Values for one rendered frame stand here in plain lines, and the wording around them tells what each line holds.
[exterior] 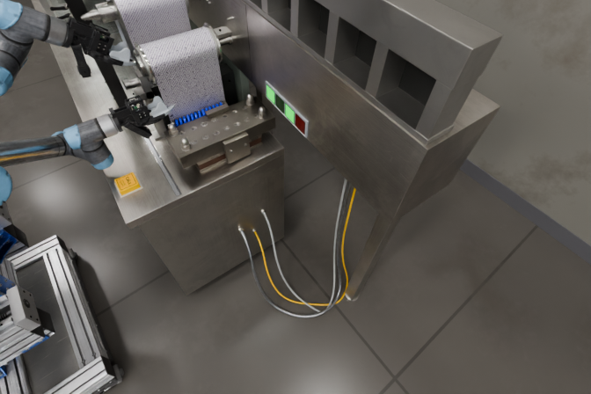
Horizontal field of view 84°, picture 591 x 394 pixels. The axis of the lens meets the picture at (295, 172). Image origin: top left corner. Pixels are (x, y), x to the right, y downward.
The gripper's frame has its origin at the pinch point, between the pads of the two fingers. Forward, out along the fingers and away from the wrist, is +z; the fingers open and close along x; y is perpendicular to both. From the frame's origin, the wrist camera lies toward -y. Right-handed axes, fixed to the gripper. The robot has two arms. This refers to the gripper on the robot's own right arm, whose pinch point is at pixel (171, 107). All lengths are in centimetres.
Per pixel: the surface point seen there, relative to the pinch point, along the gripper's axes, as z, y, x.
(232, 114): 19.9, -6.0, -9.6
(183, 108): 4.0, -2.3, -0.3
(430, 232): 119, -109, -73
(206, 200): -3.4, -27.5, -26.0
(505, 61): 180, -22, -36
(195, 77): 11.6, 8.9, -0.3
